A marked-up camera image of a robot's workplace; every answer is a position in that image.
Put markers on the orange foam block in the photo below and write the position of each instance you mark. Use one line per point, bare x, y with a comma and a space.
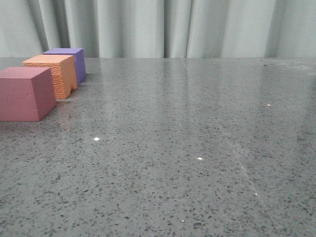
62, 69

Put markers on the purple foam block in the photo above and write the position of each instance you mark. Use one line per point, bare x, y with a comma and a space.
79, 59

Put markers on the pale green curtain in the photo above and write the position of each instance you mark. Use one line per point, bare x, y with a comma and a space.
160, 28

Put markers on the red foam block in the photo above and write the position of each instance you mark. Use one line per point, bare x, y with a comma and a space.
26, 93

